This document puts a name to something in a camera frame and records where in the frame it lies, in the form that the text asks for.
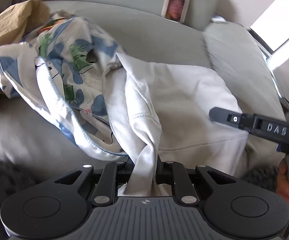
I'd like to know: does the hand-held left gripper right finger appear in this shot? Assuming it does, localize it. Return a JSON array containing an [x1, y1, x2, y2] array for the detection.
[[157, 156, 235, 205]]

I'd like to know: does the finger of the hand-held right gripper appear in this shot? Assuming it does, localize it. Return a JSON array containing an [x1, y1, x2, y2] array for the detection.
[[209, 106, 255, 131]]

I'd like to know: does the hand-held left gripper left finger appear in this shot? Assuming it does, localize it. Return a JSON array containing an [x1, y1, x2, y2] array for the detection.
[[54, 158, 135, 205]]

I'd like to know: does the white sweatshirt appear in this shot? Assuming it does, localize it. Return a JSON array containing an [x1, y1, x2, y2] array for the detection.
[[102, 52, 249, 197]]

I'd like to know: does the person's right hand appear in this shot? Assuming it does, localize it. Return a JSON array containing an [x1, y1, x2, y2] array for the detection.
[[277, 159, 289, 211]]

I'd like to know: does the dark fuzzy cloth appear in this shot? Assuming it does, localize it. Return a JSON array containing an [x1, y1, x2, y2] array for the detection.
[[245, 166, 279, 193], [0, 159, 42, 230]]

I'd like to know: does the window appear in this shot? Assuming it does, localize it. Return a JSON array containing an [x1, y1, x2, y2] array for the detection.
[[250, 0, 289, 53]]

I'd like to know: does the grey sofa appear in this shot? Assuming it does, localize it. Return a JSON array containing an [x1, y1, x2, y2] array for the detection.
[[0, 0, 289, 240]]

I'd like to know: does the phone with white case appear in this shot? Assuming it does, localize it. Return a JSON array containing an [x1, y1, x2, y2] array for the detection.
[[161, 0, 192, 23]]

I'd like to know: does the floral white garment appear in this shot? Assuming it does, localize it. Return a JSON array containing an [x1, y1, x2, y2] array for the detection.
[[0, 10, 135, 162]]

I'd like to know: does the tan garment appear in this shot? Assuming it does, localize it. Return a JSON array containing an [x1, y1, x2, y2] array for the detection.
[[0, 0, 51, 119]]

